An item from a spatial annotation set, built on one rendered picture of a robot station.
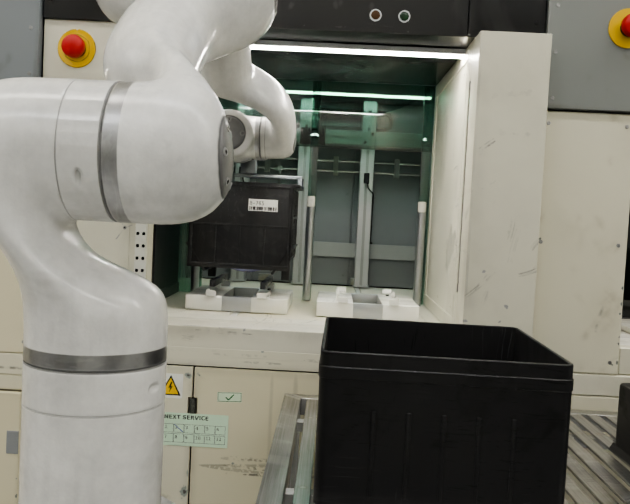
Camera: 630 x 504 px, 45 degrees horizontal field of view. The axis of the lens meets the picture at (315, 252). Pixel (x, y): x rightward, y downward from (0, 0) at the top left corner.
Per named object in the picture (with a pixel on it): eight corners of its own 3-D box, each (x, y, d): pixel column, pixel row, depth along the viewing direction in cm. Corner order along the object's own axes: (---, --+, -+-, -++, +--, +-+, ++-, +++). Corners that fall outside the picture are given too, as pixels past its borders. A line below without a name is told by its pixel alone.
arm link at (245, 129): (264, 119, 144) (216, 117, 144) (258, 109, 131) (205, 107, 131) (263, 163, 145) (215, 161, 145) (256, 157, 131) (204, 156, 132)
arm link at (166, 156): (36, 247, 64) (227, 257, 63) (3, 120, 56) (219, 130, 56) (164, 21, 103) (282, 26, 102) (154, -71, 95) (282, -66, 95)
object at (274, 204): (177, 284, 154) (184, 130, 153) (196, 277, 175) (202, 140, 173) (296, 291, 154) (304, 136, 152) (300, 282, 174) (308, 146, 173)
